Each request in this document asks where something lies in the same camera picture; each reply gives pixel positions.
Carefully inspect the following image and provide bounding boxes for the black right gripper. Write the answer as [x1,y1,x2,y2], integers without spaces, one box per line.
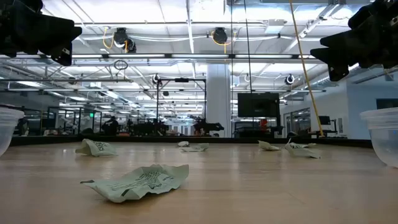
[310,15,398,82]

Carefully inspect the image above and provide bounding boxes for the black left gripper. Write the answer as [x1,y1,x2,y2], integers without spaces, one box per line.
[0,0,83,67]

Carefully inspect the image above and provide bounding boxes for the black monitor screen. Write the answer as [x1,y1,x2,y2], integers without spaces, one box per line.
[237,92,281,118]

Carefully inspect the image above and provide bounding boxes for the clear plastic cup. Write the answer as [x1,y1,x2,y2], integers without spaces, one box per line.
[0,105,25,157]
[359,107,398,169]

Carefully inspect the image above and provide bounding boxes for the thin black vertical pole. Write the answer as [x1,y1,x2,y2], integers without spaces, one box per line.
[230,0,234,138]

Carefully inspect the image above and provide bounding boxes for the person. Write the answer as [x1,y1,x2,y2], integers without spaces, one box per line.
[101,116,120,136]

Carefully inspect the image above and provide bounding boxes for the dark bench under monitor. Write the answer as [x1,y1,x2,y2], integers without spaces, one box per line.
[233,121,284,138]

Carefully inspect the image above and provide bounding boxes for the white building column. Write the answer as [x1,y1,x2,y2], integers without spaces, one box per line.
[206,63,233,138]

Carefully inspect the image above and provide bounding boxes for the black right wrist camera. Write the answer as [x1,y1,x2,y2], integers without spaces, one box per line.
[347,0,398,30]

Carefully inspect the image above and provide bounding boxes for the yellow hanging cable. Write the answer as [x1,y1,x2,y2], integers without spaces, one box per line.
[288,0,325,138]

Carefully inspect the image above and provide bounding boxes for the black ceiling cord reel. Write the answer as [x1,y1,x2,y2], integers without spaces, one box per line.
[113,27,137,54]
[210,27,229,46]

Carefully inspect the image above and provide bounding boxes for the coiled black ceiling cable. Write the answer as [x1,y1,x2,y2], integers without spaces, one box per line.
[113,59,129,71]

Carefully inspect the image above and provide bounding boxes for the long ceiling light rail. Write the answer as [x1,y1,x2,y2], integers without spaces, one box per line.
[0,53,324,60]
[6,88,326,93]

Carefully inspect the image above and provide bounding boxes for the dark wall screen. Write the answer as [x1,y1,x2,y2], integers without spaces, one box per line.
[376,98,398,110]

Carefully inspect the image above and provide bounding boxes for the black hanging cable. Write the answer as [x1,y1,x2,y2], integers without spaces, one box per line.
[243,0,253,93]

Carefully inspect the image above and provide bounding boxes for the black framed glass enclosure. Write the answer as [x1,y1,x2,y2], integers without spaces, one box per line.
[46,106,103,135]

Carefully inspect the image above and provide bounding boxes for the black gantry frame stand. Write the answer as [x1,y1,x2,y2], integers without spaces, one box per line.
[156,77,208,137]

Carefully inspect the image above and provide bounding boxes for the black aluminium table frame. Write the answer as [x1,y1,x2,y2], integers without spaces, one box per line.
[9,133,374,149]

